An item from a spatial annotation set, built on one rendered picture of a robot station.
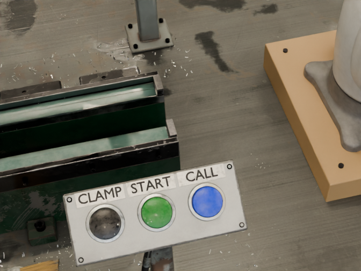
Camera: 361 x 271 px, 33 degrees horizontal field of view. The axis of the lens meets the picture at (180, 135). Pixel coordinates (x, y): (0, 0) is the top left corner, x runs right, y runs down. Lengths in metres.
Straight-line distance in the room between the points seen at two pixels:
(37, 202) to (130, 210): 0.31
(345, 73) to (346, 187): 0.16
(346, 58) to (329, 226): 0.24
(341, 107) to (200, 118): 0.23
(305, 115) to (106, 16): 0.47
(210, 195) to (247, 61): 0.56
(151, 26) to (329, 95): 0.36
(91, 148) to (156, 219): 0.28
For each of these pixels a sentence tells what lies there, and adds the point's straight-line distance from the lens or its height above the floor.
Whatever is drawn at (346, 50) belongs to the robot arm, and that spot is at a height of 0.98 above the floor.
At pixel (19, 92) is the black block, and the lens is 1.04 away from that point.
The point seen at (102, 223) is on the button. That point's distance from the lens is 0.59.
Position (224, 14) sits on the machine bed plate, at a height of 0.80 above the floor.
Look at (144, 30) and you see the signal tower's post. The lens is 1.15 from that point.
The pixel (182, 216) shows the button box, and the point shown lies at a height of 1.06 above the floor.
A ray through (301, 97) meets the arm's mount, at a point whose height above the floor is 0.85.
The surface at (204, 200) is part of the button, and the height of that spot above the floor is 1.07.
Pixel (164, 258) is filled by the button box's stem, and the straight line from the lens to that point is 0.69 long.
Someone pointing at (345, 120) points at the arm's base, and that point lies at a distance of 0.96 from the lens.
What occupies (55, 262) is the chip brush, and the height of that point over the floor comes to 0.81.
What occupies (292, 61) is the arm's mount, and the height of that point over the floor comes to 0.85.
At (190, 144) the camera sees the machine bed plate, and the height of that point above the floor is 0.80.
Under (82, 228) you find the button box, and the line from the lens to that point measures 0.60.
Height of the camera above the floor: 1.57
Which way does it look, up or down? 50 degrees down
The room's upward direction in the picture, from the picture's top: 4 degrees counter-clockwise
